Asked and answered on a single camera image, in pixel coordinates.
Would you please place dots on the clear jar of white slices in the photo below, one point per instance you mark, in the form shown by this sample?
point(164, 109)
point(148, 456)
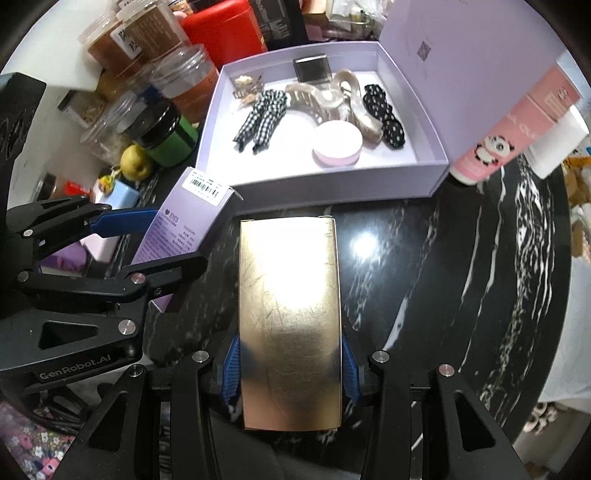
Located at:
point(99, 134)

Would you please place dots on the gold flower hair clip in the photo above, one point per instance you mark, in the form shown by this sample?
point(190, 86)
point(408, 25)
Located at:
point(244, 85)

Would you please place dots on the green jar black lid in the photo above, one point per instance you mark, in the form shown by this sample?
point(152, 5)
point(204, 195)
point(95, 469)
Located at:
point(173, 143)

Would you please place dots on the floral printed cloth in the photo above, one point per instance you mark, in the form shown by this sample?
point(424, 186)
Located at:
point(27, 443)

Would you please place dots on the pink round compact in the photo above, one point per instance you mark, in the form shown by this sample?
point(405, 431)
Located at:
point(337, 143)

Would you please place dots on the red canister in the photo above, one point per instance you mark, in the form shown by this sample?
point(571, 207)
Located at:
point(221, 32)

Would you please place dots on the clear jar red-brown contents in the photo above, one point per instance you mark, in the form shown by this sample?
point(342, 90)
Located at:
point(194, 87)

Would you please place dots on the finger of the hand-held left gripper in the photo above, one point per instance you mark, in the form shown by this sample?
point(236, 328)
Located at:
point(124, 219)
point(152, 281)

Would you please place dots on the black printed food bag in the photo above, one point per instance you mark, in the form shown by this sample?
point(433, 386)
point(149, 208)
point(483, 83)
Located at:
point(277, 21)

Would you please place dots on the clear jar dark contents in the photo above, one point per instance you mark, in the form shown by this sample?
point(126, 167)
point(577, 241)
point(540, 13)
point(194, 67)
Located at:
point(134, 99)

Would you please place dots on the colourful lollipop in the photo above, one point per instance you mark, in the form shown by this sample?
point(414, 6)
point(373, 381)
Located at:
point(110, 182)

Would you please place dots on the white fluffy slipper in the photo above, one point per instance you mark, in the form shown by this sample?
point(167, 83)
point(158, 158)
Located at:
point(540, 415)

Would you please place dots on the smoky translucent case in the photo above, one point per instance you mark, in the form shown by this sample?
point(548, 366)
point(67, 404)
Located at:
point(313, 69)

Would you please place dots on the white blue power bank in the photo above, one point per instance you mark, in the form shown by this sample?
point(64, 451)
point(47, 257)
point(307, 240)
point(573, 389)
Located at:
point(124, 194)

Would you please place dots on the clear jar of nuts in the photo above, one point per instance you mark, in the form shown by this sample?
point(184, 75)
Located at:
point(85, 110)

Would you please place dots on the lavender gift box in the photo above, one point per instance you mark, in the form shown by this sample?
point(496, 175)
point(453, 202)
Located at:
point(323, 184)

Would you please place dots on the pink panda paper cup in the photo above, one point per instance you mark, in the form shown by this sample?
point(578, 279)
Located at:
point(503, 143)

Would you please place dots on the red label glass jar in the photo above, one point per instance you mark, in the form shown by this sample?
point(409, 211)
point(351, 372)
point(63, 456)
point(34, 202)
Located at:
point(69, 187)

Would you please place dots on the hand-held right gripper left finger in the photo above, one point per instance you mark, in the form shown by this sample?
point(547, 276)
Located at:
point(231, 364)

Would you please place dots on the white paper cup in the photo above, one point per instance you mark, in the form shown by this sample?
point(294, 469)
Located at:
point(558, 143)

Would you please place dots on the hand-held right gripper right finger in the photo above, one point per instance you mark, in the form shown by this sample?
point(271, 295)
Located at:
point(351, 369)

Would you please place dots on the tall jar brown contents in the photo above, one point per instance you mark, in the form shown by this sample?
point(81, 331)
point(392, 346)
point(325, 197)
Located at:
point(154, 32)
point(113, 46)

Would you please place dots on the wavy pearly hair claw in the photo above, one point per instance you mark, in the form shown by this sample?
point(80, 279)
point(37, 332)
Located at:
point(360, 115)

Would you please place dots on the tray of plastic-wrapped snacks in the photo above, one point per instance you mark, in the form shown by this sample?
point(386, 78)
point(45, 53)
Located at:
point(346, 18)

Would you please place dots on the gold rectangular box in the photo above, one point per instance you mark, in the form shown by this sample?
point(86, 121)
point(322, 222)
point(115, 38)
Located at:
point(291, 323)

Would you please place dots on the yellow green pear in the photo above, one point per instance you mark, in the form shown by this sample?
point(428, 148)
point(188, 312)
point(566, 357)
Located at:
point(136, 162)

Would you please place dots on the clear pearly hair claw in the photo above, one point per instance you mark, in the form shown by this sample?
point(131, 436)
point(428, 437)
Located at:
point(304, 97)

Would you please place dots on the black polka dot scrunchie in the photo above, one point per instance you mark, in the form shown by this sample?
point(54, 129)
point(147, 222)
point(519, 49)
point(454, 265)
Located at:
point(385, 120)

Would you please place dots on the black white gingham hair bow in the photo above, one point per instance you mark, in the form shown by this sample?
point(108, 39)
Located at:
point(261, 120)

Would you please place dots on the white quilted cloth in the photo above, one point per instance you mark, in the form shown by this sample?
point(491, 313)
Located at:
point(572, 346)

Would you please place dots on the small purple carton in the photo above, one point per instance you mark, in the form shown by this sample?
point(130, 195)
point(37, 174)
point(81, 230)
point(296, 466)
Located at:
point(184, 226)

